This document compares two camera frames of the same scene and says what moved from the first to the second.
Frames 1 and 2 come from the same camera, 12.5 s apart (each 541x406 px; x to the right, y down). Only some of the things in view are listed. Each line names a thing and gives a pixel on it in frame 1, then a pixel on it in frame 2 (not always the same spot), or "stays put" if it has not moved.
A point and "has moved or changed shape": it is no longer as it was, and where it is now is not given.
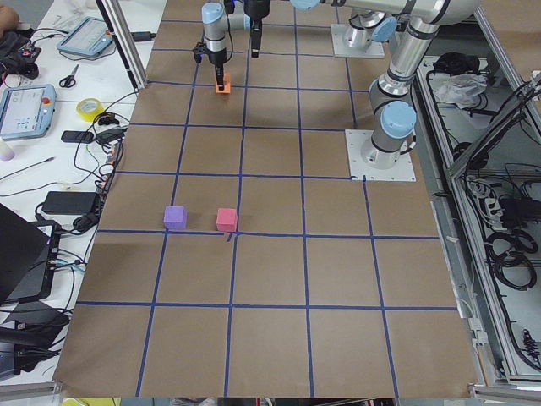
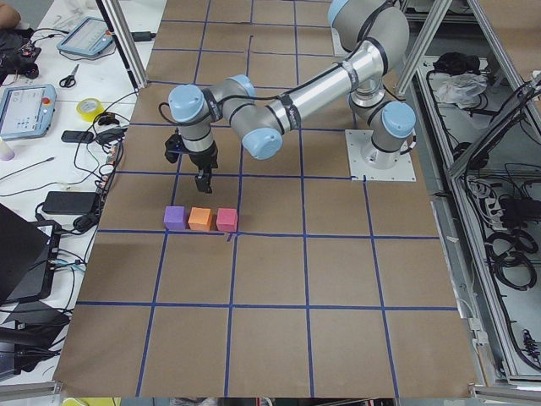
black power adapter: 70,202 stays put
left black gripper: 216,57 to 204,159
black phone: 73,136 stays put
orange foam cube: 226,85 has moved or changed shape
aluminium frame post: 126,41 stays put
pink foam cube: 226,219 stays put
